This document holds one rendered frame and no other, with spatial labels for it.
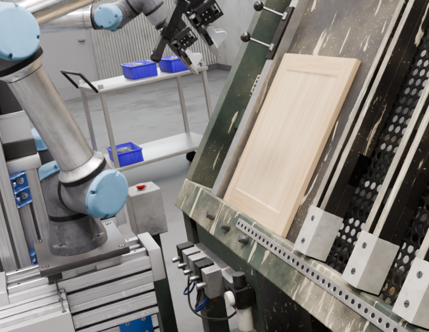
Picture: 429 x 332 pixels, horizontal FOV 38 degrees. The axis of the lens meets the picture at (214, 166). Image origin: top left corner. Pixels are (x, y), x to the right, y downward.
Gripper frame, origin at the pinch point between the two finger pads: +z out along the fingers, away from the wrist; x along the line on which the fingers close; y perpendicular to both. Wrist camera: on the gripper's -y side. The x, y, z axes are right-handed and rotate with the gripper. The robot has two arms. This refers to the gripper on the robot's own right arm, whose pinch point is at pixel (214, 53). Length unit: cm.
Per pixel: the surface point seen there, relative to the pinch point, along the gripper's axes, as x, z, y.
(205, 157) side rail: 58, 53, -19
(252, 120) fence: 39, 42, 2
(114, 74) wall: 1012, 269, -86
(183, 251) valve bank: 21, 60, -44
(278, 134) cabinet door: 19.0, 42.1, 5.4
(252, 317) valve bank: -13, 72, -35
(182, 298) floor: 122, 148, -76
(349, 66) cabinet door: 1.4, 27.5, 31.6
